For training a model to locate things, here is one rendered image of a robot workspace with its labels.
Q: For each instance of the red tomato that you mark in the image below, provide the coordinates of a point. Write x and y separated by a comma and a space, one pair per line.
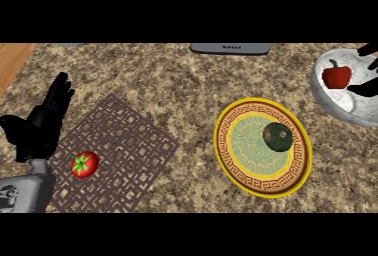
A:
87, 166

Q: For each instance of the pale grey object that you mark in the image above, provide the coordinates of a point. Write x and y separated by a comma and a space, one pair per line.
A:
69, 44

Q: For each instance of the yellow patterned plate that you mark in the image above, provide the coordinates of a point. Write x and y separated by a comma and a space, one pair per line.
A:
256, 173

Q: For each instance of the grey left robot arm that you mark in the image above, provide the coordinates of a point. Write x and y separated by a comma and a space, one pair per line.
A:
24, 193

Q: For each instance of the dark green avocado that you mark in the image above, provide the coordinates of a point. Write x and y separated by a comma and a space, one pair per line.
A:
278, 137

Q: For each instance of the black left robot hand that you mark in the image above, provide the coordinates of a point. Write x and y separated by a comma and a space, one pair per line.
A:
41, 130

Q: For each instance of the dark grey flat appliance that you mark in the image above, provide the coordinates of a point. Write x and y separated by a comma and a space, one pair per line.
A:
229, 49

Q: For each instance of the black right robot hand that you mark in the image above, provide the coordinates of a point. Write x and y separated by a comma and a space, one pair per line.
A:
369, 89

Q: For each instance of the white marble bowl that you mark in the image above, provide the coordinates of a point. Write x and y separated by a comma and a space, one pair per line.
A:
359, 111

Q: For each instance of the brown patterned placemat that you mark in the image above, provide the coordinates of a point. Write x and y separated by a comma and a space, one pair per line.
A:
123, 146

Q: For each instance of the red bell pepper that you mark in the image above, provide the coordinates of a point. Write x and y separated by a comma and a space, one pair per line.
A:
337, 77

